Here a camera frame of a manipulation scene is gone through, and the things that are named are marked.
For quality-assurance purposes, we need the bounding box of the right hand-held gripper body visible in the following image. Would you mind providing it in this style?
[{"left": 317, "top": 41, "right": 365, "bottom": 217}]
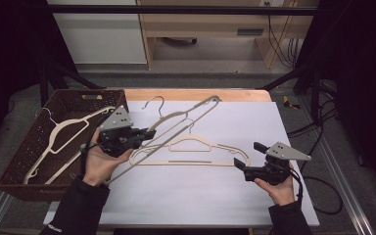
[{"left": 243, "top": 141, "right": 312, "bottom": 186}]

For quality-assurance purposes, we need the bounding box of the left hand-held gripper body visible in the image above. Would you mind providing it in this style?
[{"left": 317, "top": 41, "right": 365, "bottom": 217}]
[{"left": 96, "top": 104, "right": 143, "bottom": 159}]

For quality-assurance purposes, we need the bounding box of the cream plastic clothes hanger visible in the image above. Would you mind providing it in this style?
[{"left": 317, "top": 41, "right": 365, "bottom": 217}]
[
  {"left": 128, "top": 118, "right": 252, "bottom": 167},
  {"left": 106, "top": 95, "right": 222, "bottom": 186},
  {"left": 23, "top": 106, "right": 117, "bottom": 186}
]

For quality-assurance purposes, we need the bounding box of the brown wicker basket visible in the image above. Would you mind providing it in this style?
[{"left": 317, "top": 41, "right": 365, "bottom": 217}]
[{"left": 0, "top": 88, "right": 130, "bottom": 203}]

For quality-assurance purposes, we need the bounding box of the person's right hand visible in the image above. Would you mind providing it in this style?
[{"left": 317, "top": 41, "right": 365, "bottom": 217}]
[{"left": 254, "top": 163, "right": 297, "bottom": 207}]

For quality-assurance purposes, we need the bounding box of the person's left hand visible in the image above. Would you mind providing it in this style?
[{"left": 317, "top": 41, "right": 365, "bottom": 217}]
[{"left": 81, "top": 127, "right": 135, "bottom": 188}]

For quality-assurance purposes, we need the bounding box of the yellow black tool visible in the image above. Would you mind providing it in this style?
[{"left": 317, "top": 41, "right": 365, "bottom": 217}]
[{"left": 282, "top": 95, "right": 302, "bottom": 111}]

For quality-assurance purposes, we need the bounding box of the white table mat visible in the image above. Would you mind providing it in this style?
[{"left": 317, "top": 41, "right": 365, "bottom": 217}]
[{"left": 42, "top": 100, "right": 321, "bottom": 228}]

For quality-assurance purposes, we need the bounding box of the white cabinet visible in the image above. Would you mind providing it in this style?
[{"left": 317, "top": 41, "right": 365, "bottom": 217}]
[{"left": 47, "top": 0, "right": 148, "bottom": 66}]

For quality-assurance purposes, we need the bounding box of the low wheeled stand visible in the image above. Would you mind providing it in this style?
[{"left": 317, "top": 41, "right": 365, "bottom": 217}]
[{"left": 161, "top": 36, "right": 199, "bottom": 46}]

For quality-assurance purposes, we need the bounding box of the dark curtain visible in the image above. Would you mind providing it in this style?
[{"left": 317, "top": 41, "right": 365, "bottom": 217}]
[
  {"left": 0, "top": 0, "right": 76, "bottom": 158},
  {"left": 302, "top": 0, "right": 376, "bottom": 197}
]

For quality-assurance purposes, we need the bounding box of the beige wooden desk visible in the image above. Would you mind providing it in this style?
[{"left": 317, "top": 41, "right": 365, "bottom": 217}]
[{"left": 136, "top": 0, "right": 321, "bottom": 71}]

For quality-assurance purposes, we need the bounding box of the white power strip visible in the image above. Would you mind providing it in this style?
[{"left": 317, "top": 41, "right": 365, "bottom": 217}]
[{"left": 258, "top": 0, "right": 289, "bottom": 8}]

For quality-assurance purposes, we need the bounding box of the black floor cable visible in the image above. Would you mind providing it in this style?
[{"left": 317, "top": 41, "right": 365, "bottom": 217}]
[
  {"left": 287, "top": 97, "right": 339, "bottom": 138},
  {"left": 302, "top": 175, "right": 345, "bottom": 215}
]

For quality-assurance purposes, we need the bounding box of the right hand-held gripper cable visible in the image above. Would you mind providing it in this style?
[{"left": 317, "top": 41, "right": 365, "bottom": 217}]
[{"left": 287, "top": 167, "right": 305, "bottom": 210}]

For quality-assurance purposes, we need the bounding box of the black hanging cable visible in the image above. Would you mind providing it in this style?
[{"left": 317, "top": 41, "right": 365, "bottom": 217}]
[
  {"left": 265, "top": 2, "right": 290, "bottom": 68},
  {"left": 287, "top": 37, "right": 301, "bottom": 68}
]

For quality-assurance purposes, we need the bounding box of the black metal frame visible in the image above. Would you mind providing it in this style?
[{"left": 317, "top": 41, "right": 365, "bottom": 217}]
[{"left": 38, "top": 3, "right": 322, "bottom": 123}]

